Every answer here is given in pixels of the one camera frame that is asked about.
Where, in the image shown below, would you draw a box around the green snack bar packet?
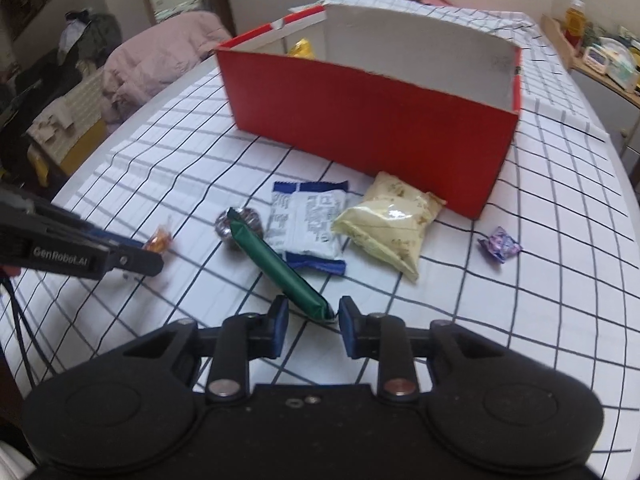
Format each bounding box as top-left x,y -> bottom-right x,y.
232,224 -> 335,322

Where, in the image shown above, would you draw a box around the cream patterned snack bag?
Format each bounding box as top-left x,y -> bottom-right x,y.
332,171 -> 447,282

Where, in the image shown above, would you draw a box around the small orange cracker packet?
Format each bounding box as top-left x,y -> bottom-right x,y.
143,220 -> 174,255

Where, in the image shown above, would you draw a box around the yellow chocolate snack packet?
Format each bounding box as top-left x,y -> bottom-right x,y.
288,38 -> 316,60

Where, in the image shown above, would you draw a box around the brown chocolate ball wrapper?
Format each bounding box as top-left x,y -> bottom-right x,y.
214,207 -> 265,248

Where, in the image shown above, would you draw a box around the white blue biscuit packet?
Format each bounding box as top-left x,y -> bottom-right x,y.
265,181 -> 349,276

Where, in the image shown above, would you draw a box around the small purple candy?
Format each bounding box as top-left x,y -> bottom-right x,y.
478,226 -> 522,264

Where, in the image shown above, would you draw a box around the checkered white tablecloth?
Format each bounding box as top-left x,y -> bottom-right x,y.
1,8 -> 639,479

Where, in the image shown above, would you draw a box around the red cardboard box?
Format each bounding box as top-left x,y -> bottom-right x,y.
216,3 -> 522,220

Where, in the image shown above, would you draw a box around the wooden side shelf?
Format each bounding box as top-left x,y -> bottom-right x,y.
540,13 -> 640,109

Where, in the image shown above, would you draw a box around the white digital clock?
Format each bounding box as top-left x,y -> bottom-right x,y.
582,46 -> 610,76

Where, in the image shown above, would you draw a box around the clear jar yellow contents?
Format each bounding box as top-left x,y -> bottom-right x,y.
551,0 -> 590,49

